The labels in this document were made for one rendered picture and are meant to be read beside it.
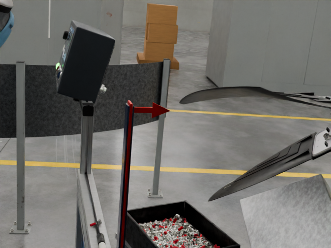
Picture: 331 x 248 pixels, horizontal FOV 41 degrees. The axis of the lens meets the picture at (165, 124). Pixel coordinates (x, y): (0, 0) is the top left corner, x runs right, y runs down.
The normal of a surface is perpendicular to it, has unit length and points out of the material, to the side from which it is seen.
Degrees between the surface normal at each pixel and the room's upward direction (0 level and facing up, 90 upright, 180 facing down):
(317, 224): 55
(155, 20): 90
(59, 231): 0
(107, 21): 90
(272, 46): 90
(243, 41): 90
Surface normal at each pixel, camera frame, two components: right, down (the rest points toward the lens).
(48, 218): 0.09, -0.96
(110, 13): 0.11, 0.28
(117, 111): 0.67, 0.26
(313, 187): -0.47, -0.42
